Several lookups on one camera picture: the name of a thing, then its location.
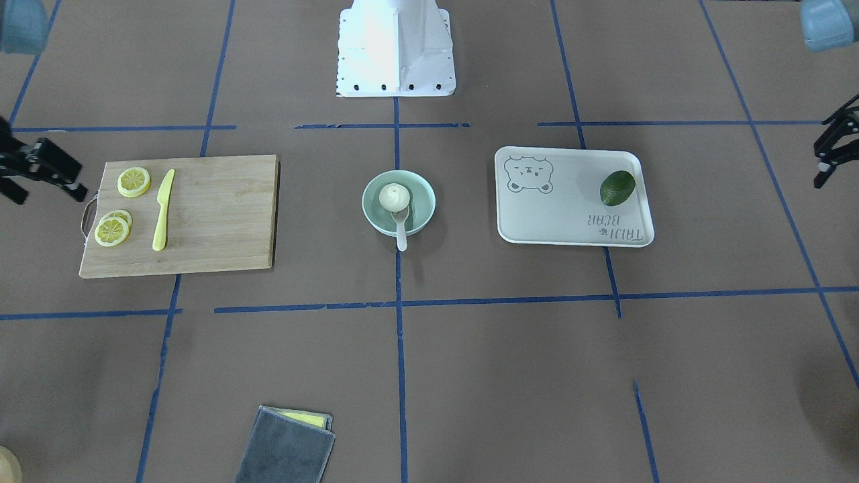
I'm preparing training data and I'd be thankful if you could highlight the upper top lemon slice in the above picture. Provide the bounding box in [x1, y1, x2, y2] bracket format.
[117, 167, 151, 198]

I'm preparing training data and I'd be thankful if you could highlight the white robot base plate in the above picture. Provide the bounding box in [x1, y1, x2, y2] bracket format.
[336, 1, 457, 98]

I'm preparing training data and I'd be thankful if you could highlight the mint green bowl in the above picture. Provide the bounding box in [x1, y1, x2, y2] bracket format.
[361, 169, 436, 237]

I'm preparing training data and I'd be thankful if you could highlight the yellow plastic knife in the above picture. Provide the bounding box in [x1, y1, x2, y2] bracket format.
[152, 168, 176, 252]

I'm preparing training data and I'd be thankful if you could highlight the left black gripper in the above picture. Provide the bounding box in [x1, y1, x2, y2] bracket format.
[813, 94, 858, 189]

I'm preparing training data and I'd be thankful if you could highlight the single lemon slice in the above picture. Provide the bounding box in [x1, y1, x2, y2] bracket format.
[94, 217, 132, 248]

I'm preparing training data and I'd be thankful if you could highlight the lower hidden lemon slice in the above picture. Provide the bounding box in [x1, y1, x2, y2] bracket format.
[99, 210, 133, 227]

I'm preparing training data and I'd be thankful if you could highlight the green avocado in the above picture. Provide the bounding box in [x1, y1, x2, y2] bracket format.
[599, 169, 636, 206]

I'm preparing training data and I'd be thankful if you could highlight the cream bear serving tray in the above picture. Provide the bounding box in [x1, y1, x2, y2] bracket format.
[494, 146, 656, 248]

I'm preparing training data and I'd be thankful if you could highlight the grey folded cloth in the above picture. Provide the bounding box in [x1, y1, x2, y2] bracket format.
[234, 405, 336, 482]

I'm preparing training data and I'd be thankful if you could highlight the wooden cutting board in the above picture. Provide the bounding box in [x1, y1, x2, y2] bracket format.
[79, 155, 279, 279]

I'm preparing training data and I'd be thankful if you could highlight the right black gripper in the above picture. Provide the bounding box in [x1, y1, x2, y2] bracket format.
[1, 118, 88, 205]

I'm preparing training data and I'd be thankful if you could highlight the white steamed bun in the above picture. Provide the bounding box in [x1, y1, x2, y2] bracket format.
[378, 183, 411, 212]

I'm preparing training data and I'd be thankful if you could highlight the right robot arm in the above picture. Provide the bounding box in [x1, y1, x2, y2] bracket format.
[1, 1, 88, 205]

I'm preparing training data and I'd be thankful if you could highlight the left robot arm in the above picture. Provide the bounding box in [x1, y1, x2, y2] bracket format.
[800, 1, 858, 189]

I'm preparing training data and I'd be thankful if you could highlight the white ceramic spoon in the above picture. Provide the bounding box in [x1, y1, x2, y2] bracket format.
[391, 206, 410, 252]

